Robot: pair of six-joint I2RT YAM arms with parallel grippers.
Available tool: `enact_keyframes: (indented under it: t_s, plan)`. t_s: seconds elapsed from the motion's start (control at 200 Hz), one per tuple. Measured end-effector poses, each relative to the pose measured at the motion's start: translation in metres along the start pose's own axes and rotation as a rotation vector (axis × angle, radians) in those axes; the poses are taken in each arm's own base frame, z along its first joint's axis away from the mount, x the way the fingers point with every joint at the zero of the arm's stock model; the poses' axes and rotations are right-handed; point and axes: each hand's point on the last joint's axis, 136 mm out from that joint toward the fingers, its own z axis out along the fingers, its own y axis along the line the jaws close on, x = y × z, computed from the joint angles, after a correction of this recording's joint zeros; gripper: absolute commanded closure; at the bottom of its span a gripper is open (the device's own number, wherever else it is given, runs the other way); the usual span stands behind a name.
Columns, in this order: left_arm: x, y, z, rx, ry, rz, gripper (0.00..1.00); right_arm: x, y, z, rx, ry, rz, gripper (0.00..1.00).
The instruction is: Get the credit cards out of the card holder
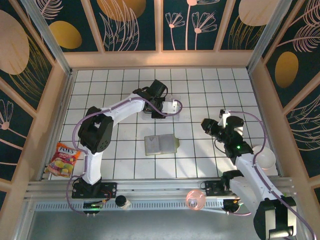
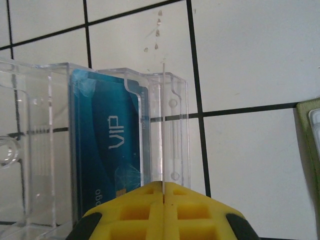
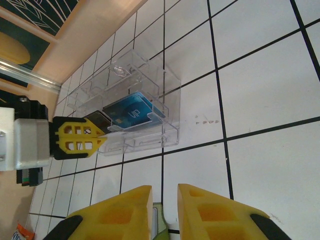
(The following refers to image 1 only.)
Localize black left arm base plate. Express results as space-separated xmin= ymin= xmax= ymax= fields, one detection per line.
xmin=71 ymin=181 xmax=118 ymax=200

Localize wall panel with yellow oval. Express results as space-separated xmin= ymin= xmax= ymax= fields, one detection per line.
xmin=29 ymin=0 xmax=100 ymax=53

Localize pink tape roll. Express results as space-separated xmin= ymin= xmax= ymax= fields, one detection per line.
xmin=185 ymin=189 xmax=207 ymax=211

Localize small controller circuit board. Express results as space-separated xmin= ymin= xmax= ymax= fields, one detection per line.
xmin=223 ymin=198 xmax=245 ymax=214
xmin=83 ymin=199 xmax=111 ymax=210

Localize wall panel with leaf outlines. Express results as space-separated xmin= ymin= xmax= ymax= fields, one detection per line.
xmin=89 ymin=0 xmax=158 ymax=53

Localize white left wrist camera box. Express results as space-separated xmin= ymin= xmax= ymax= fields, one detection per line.
xmin=161 ymin=99 xmax=180 ymax=115

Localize wall panel with curved lines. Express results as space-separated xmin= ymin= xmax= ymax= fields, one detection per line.
xmin=284 ymin=94 xmax=320 ymax=180

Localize wall panel with pink flowers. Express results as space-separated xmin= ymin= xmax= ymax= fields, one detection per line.
xmin=161 ymin=0 xmax=224 ymax=52

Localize perforated metal strip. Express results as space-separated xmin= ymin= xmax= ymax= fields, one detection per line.
xmin=34 ymin=201 xmax=251 ymax=211

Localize white bowl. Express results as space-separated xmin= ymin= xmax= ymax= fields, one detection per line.
xmin=251 ymin=146 xmax=277 ymax=171

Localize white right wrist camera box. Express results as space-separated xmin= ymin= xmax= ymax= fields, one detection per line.
xmin=218 ymin=109 xmax=231 ymax=127

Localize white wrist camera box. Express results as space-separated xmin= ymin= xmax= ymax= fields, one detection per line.
xmin=161 ymin=99 xmax=180 ymax=115
xmin=218 ymin=109 xmax=231 ymax=127

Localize black lidded white jar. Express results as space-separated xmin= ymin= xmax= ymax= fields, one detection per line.
xmin=114 ymin=194 xmax=132 ymax=210

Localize aluminium corner post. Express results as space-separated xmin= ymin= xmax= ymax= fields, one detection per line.
xmin=21 ymin=0 xmax=74 ymax=76
xmin=246 ymin=0 xmax=294 ymax=73

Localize long aluminium frame rail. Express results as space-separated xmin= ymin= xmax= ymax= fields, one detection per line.
xmin=23 ymin=176 xmax=295 ymax=201

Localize wall panel with peach disc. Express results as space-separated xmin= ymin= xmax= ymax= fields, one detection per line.
xmin=0 ymin=8 xmax=55 ymax=112

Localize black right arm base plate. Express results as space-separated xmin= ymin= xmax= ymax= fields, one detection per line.
xmin=199 ymin=180 xmax=233 ymax=197

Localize wall panel with gold grass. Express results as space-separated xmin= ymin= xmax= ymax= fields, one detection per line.
xmin=219 ymin=0 xmax=275 ymax=51

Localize wall panel with fern outline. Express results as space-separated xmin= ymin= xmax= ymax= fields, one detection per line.
xmin=261 ymin=0 xmax=320 ymax=110

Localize aluminium table side rail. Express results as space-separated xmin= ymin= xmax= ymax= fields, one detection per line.
xmin=37 ymin=69 xmax=77 ymax=181

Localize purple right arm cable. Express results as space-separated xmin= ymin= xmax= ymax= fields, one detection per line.
xmin=224 ymin=110 xmax=315 ymax=240

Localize orange fruit candy bag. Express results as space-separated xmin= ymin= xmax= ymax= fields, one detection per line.
xmin=44 ymin=142 xmax=83 ymax=179

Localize grey credit card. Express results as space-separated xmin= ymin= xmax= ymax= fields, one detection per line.
xmin=146 ymin=136 xmax=161 ymax=154

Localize wall panel with flower outline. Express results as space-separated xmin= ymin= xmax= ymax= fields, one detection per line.
xmin=0 ymin=86 xmax=36 ymax=183

